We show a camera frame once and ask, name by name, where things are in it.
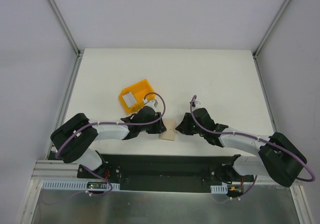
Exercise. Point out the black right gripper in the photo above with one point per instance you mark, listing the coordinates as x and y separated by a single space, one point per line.
187 124

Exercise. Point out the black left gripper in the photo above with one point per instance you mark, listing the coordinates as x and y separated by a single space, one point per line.
157 123

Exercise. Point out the beige card holder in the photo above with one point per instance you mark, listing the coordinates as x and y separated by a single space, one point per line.
169 134

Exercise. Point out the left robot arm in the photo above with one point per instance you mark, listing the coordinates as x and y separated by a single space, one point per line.
73 139

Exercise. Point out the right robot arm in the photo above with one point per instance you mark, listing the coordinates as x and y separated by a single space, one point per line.
273 156

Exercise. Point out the yellow plastic bin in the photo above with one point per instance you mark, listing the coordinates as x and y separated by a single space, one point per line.
141 90

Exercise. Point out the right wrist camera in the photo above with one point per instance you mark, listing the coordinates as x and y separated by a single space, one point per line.
196 105

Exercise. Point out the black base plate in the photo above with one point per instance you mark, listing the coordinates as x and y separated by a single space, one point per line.
195 174

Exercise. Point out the white cable duct right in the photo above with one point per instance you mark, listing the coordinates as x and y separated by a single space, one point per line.
219 189

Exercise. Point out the white cable duct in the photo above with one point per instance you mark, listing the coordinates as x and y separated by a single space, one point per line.
219 189
79 185

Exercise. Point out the right aluminium post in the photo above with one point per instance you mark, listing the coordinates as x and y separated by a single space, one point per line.
271 27

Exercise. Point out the aluminium post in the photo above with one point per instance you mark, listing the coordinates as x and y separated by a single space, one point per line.
64 27
271 27

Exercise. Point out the left aluminium post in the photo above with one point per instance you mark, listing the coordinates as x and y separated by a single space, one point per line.
64 27

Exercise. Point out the aluminium frame rail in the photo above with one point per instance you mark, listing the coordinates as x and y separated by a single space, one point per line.
54 169

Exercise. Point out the white cable duct left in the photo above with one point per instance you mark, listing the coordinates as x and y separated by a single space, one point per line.
79 185

